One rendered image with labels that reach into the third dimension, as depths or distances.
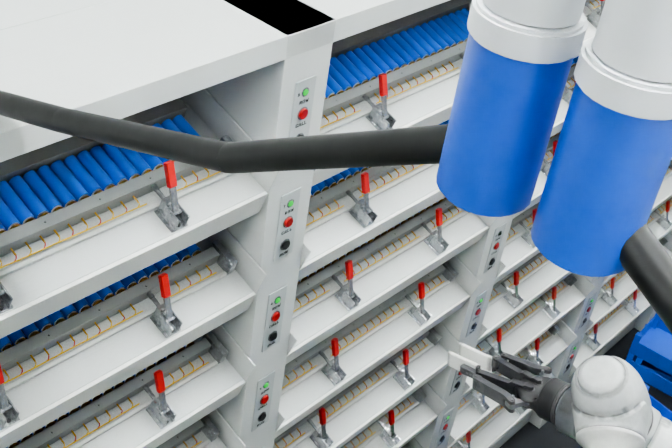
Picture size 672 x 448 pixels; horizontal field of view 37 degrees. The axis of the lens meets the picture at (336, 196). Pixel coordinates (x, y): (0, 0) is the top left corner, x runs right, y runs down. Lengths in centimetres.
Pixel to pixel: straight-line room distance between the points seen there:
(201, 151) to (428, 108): 95
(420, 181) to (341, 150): 117
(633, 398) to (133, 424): 75
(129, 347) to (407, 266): 70
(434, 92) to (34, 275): 80
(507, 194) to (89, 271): 77
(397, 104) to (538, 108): 112
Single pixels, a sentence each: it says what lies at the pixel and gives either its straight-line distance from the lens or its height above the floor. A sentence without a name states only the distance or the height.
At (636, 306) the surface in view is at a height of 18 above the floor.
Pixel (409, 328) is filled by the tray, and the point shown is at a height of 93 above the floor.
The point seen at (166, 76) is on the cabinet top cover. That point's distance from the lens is 121.
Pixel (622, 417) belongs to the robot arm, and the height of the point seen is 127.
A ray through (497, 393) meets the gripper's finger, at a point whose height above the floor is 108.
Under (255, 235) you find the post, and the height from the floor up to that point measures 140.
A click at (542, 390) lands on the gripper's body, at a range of 181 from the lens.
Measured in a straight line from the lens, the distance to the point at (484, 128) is 60.
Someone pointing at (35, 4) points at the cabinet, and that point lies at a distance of 137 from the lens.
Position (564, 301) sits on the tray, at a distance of 295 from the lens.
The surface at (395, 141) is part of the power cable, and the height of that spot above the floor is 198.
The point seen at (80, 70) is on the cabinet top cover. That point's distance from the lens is 122.
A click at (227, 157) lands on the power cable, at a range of 80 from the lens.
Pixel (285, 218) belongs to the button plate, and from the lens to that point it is 152.
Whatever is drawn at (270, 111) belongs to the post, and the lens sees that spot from 140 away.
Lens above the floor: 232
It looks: 34 degrees down
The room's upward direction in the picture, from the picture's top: 9 degrees clockwise
